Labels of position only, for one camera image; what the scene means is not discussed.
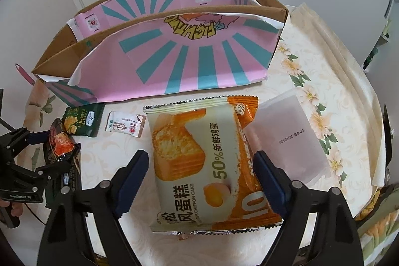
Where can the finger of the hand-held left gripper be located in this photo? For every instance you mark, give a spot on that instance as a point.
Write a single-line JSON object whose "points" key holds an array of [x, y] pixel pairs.
{"points": [[50, 172], [37, 136]]}

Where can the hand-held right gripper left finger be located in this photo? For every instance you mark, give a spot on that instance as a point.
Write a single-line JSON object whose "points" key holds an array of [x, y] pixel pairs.
{"points": [[131, 188]]}

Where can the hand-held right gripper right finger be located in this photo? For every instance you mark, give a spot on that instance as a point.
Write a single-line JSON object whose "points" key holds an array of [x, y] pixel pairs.
{"points": [[270, 185]]}

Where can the dark green snack packet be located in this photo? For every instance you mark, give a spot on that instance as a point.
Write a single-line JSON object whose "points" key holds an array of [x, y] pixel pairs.
{"points": [[74, 172]]}

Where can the green cracker packet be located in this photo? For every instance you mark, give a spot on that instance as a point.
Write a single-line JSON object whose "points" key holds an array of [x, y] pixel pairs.
{"points": [[84, 119]]}

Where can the white translucent packet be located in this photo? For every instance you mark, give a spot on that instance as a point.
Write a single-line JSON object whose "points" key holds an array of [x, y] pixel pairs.
{"points": [[286, 135]]}

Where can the small white sachet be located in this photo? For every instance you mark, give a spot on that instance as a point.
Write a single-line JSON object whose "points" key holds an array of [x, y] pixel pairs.
{"points": [[124, 124]]}

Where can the orange cake packet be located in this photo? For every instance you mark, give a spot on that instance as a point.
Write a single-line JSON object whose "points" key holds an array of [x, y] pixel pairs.
{"points": [[187, 144]]}

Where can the pink striped cardboard box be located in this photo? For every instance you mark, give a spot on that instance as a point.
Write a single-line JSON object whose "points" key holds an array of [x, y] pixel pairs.
{"points": [[202, 66]]}

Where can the person's left hand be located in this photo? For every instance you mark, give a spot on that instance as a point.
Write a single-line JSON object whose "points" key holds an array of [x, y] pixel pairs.
{"points": [[14, 209]]}

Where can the green patterned cloth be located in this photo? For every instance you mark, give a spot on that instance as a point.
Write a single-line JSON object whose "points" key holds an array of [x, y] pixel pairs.
{"points": [[380, 228]]}

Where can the floral tablecloth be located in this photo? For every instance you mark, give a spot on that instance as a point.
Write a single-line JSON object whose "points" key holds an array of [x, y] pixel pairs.
{"points": [[327, 60]]}

